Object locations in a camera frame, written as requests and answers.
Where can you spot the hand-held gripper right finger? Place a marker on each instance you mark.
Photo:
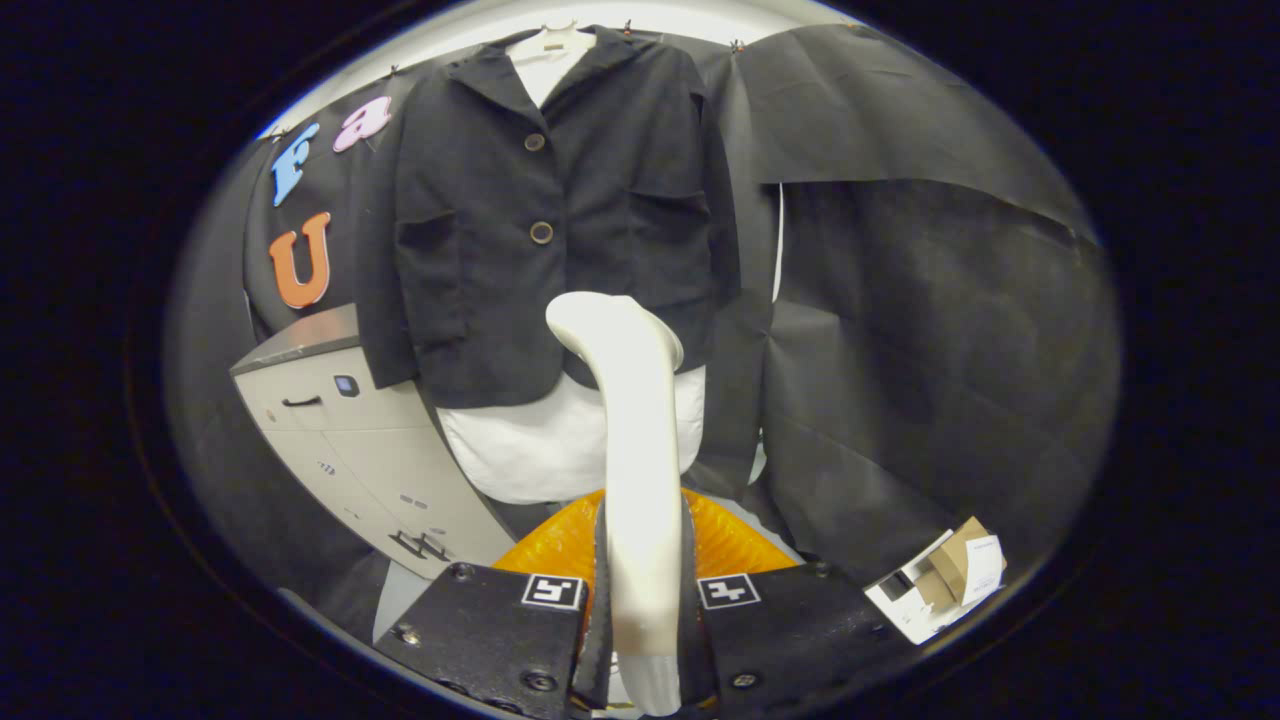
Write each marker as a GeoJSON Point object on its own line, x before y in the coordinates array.
{"type": "Point", "coordinates": [800, 630]}

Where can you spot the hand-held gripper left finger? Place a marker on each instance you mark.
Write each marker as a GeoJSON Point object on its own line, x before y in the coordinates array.
{"type": "Point", "coordinates": [480, 630]}

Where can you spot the white shirt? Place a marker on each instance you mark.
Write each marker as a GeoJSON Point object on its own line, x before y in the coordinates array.
{"type": "Point", "coordinates": [530, 450]}

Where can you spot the white garment steamer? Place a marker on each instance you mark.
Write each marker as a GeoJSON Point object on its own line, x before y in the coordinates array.
{"type": "Point", "coordinates": [640, 450]}

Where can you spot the black blazer jacket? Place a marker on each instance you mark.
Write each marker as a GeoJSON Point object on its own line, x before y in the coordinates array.
{"type": "Point", "coordinates": [480, 300]}

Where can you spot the white clothes hanger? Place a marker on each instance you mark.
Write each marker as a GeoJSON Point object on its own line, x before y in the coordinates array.
{"type": "Point", "coordinates": [560, 40]}

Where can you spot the white flat box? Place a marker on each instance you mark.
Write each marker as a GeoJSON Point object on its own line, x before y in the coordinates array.
{"type": "Point", "coordinates": [900, 605]}

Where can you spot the brown cardboard box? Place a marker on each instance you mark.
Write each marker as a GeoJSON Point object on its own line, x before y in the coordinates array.
{"type": "Point", "coordinates": [950, 565]}

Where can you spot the grey filing cabinet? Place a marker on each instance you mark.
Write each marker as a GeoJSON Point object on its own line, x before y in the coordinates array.
{"type": "Point", "coordinates": [380, 470]}

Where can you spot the black backdrop cloth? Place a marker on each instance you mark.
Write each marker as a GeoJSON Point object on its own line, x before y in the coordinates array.
{"type": "Point", "coordinates": [950, 350]}

